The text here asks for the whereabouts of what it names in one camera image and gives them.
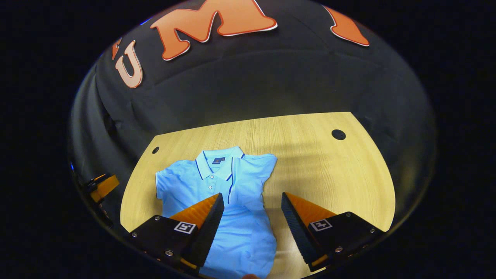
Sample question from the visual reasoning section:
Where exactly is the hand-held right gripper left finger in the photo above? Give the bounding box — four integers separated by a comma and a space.
128, 192, 226, 272

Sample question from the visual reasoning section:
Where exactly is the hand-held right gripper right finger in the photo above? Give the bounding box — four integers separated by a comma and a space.
281, 192, 386, 272

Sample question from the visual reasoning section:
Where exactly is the light blue T-shirt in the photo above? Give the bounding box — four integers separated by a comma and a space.
155, 146, 278, 279

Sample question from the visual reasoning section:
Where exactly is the black backdrop cloth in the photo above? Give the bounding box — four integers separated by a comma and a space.
70, 0, 438, 237

